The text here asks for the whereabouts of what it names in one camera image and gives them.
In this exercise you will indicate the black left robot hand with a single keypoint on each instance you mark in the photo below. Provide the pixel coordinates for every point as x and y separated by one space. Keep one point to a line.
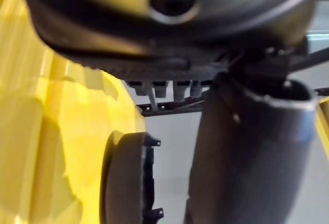
159 36

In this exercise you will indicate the yellow shelf board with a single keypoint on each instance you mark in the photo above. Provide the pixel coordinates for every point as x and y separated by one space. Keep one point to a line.
323 118

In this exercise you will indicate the yellow corrugated plastic box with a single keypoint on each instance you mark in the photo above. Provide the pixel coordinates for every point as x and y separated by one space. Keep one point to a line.
51 131

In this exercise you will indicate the black plastic housing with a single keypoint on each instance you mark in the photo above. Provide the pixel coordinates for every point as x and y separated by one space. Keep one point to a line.
123 183

